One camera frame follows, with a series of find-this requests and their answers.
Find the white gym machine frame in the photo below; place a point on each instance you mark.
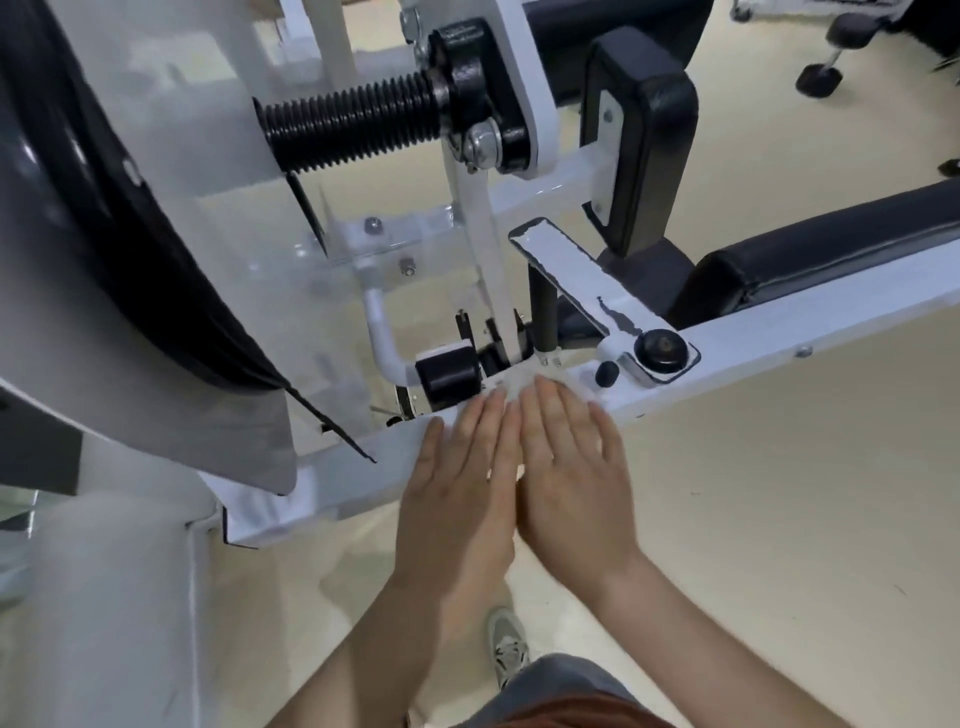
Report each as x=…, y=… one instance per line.
x=337, y=472

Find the white cleaning wipe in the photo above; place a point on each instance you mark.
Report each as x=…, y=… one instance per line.
x=517, y=384

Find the blue denim shorts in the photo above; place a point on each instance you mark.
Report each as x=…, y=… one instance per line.
x=547, y=679

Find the person's right hand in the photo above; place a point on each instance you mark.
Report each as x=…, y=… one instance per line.
x=577, y=510

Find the black padded seat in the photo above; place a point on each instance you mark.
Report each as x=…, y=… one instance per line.
x=645, y=285

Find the black rectangular chest pad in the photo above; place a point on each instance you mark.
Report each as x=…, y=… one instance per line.
x=660, y=150

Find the person's left forearm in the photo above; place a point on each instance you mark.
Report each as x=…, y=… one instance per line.
x=360, y=667

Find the person's right forearm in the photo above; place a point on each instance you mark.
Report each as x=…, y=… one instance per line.
x=697, y=660

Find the person's right sneaker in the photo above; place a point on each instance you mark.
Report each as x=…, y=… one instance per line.
x=508, y=645

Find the person's left hand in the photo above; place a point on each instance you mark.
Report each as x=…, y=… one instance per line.
x=457, y=510

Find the black dumbbell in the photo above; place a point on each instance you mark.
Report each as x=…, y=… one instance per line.
x=821, y=79

